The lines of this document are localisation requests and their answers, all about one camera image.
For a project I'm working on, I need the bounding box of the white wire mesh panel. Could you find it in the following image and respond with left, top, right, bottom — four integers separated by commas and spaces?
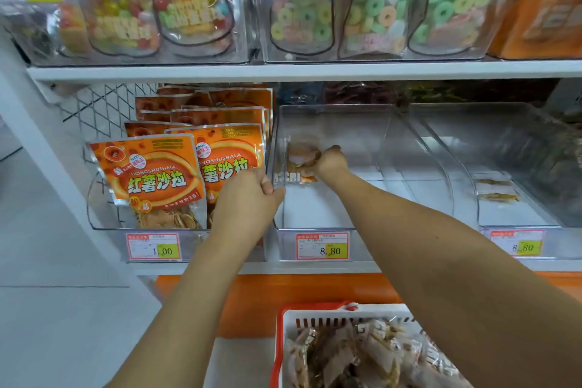
57, 82, 162, 145

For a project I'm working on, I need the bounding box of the person's right forearm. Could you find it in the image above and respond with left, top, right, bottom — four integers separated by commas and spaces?
330, 174, 582, 388

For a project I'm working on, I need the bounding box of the person's right hand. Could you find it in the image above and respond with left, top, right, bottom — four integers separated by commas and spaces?
304, 144, 352, 190

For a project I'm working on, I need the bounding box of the pile of small brown snacks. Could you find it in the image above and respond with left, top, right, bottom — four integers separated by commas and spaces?
284, 316, 476, 388

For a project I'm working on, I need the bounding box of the stack of orange packets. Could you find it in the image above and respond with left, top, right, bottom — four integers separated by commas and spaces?
87, 84, 275, 232

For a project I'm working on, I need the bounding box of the person's left forearm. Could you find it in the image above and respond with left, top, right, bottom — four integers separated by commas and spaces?
106, 227, 267, 388

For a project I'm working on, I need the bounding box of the small brown snack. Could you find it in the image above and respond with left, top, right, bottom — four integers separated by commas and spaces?
284, 139, 322, 187

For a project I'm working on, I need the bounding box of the person's left hand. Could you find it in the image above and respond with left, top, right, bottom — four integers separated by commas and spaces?
210, 169, 287, 245

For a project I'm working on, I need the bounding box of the small yellow wrapped snack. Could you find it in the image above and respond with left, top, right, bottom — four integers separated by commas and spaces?
477, 189, 522, 205
473, 175, 516, 189

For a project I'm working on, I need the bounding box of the white snack shelf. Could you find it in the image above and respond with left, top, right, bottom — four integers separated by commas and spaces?
0, 0, 582, 278

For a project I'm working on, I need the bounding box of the yellow cat candy bag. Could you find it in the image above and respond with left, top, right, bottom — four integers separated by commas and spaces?
53, 1, 93, 56
140, 0, 236, 59
73, 0, 164, 59

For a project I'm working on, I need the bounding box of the white red-rimmed shopping basket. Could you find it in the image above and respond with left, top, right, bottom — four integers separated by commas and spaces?
270, 300, 476, 388

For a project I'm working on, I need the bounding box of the white koala candy bag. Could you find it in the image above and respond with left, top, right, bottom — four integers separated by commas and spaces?
408, 0, 520, 58
269, 0, 336, 58
340, 0, 429, 59

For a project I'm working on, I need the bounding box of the orange label snack bag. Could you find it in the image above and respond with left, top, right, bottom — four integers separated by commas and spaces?
490, 0, 582, 61

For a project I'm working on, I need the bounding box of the orange shelf base panel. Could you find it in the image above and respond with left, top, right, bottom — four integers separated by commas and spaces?
153, 270, 582, 341

